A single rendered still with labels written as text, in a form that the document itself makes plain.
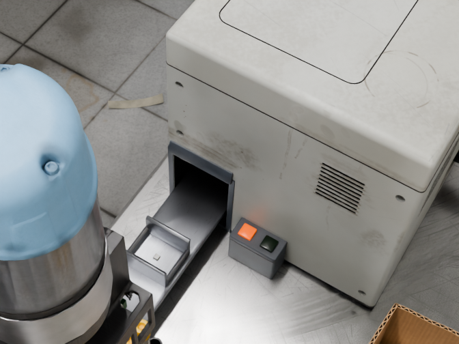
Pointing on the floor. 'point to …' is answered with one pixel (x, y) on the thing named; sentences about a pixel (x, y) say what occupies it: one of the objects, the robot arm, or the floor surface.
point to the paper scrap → (136, 102)
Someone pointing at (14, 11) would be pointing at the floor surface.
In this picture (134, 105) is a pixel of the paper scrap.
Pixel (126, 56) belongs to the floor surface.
